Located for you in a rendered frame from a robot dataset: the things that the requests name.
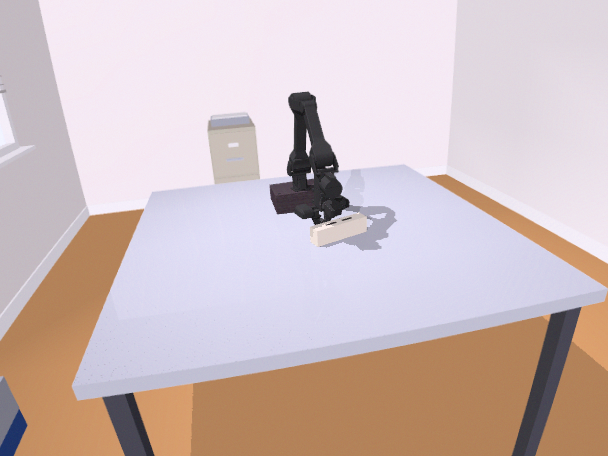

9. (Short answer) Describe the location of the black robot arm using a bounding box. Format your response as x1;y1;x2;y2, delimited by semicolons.
287;91;346;218

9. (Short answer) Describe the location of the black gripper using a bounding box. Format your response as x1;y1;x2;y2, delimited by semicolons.
294;188;350;225

